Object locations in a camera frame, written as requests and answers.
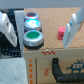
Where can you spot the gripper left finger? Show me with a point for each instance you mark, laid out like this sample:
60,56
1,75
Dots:
7,27

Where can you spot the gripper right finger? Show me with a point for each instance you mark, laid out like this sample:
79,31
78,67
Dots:
74,26

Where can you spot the pink block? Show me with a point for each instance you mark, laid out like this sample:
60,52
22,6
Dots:
61,32

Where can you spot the blue button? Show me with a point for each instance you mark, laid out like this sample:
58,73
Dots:
32,23

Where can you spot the green button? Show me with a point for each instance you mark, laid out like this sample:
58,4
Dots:
33,36

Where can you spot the red button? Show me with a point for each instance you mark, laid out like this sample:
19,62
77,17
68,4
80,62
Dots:
32,15

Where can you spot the wooden drawer box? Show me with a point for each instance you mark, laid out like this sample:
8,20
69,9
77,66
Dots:
50,40

